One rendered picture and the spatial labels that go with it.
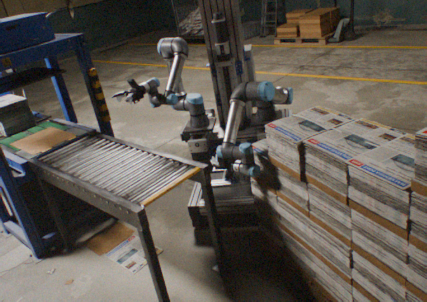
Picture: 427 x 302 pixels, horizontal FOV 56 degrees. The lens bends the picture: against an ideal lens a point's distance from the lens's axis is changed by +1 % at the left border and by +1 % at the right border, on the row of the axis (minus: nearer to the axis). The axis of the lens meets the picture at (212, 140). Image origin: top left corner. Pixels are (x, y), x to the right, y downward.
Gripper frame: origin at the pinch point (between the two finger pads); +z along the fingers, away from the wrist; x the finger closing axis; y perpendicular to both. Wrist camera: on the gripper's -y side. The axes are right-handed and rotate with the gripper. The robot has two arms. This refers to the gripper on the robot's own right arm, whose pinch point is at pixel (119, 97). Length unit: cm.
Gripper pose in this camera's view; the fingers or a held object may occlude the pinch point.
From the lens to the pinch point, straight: 253.3
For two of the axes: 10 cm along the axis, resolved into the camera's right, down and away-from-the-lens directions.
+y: 0.6, 8.7, 4.9
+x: -8.4, -2.2, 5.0
